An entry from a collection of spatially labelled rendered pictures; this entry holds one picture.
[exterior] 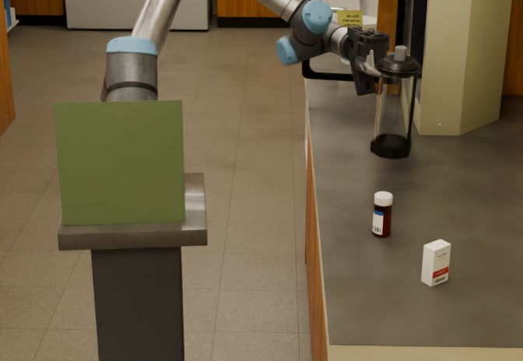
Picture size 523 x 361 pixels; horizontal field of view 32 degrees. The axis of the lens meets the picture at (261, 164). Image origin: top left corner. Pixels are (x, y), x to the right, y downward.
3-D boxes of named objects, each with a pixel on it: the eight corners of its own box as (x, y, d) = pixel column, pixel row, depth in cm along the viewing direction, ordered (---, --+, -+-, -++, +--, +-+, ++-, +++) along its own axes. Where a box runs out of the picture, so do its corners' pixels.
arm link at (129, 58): (107, 79, 202) (107, 26, 207) (102, 105, 214) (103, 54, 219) (162, 82, 205) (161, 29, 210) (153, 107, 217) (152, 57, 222)
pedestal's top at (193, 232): (58, 250, 197) (57, 234, 196) (74, 191, 227) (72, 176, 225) (207, 246, 200) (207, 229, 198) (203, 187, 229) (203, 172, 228)
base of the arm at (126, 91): (90, 121, 199) (91, 80, 202) (107, 148, 213) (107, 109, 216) (159, 116, 198) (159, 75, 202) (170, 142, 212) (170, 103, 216)
